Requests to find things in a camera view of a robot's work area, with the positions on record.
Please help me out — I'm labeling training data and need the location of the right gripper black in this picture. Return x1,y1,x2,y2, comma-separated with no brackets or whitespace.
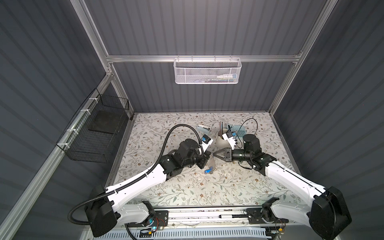
213,147,251,163

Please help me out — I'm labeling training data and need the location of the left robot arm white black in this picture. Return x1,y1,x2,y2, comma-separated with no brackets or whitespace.
85,135,213,238

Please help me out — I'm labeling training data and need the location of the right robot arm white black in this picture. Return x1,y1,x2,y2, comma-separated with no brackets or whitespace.
213,134,352,240

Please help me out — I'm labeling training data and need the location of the white pencil cup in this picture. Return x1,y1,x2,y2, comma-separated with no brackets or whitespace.
216,135,231,150

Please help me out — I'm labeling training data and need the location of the light blue stapler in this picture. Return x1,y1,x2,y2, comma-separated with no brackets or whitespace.
197,125,211,135

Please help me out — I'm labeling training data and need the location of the glue tube in basket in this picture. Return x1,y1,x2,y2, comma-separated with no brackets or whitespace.
207,74,238,82

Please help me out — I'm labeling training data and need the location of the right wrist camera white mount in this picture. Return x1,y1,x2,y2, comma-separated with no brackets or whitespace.
222,130,237,150

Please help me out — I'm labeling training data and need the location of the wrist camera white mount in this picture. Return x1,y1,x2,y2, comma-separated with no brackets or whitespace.
222,130,237,150
201,134,213,153

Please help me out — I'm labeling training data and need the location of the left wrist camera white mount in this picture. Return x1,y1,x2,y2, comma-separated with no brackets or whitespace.
201,134,213,153

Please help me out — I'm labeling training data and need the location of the black corrugated cable conduit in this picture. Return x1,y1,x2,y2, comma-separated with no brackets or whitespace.
67,123,202,226

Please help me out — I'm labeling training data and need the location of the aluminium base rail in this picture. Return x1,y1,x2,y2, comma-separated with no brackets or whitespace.
85,201,310,236

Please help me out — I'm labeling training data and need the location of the white wire mesh basket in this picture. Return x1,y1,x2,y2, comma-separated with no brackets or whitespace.
173,58,242,85

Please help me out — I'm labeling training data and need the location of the black wire basket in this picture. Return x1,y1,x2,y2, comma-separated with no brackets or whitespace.
57,90,130,164

